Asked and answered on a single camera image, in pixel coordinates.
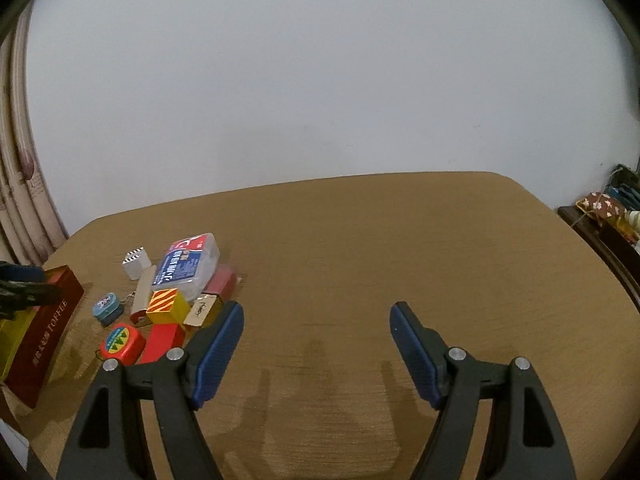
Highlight red rectangular box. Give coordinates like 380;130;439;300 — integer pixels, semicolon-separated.
138;324;184;364

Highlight red yellow tape measure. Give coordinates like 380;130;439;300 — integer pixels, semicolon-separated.
100;323;146;366

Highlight gold rectangular box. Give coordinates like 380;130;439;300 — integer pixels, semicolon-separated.
183;295;224;330

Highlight yellow red striped box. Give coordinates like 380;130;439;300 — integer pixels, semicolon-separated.
146;288;191;325

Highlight silver ribbed lighter case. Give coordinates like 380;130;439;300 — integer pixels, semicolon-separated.
129;266;156;326

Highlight small blue oval tin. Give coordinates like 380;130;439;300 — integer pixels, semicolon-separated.
92;292;124;327

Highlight dark pink small box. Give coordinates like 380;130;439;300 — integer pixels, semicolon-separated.
202;264;238;302

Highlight blue red plastic card box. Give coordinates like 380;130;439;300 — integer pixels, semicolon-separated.
151;233;220;302

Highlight white zigzag cube box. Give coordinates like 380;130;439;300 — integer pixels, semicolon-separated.
122;247;152;281

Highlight beige patterned curtain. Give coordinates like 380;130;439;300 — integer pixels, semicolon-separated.
1;3;67;266

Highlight red gold toffee tin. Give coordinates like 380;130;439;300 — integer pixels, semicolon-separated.
1;266;85;408

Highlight dark wooden side cabinet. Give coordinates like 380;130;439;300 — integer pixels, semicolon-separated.
556;206;640;309

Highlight brown floral pouch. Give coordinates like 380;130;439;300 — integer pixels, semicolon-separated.
575;192;626;221

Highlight white paper cup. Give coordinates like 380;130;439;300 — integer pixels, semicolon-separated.
625;210;640;234

